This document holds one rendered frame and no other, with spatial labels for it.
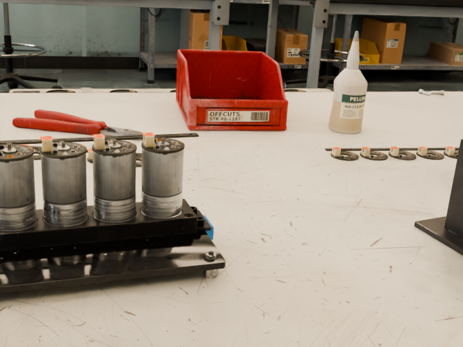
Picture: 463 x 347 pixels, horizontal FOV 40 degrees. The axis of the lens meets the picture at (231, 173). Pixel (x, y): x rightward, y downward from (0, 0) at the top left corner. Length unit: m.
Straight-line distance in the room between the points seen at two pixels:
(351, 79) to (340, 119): 0.04
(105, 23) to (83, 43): 0.21
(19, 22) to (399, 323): 4.48
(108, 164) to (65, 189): 0.03
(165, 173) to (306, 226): 0.11
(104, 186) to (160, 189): 0.03
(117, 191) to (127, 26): 4.41
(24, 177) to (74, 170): 0.03
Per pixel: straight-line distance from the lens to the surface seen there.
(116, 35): 4.76
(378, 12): 3.00
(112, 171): 0.36
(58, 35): 4.73
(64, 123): 0.61
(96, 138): 0.36
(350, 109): 0.65
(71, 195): 0.36
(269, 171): 0.52
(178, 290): 0.34
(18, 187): 0.36
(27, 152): 0.36
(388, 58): 4.98
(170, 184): 0.37
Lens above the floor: 0.92
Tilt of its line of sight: 20 degrees down
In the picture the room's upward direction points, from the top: 4 degrees clockwise
